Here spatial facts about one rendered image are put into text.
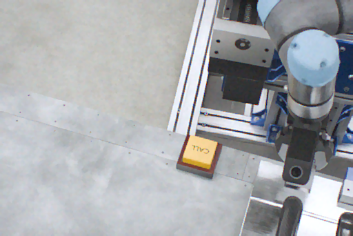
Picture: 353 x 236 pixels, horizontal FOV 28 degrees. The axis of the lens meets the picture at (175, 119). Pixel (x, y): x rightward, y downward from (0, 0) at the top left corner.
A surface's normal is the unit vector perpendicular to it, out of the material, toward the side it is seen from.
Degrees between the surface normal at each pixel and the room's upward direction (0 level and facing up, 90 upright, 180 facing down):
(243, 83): 90
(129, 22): 0
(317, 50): 11
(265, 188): 0
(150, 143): 0
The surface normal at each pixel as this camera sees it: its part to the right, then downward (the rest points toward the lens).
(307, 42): -0.11, -0.50
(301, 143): -0.28, 0.04
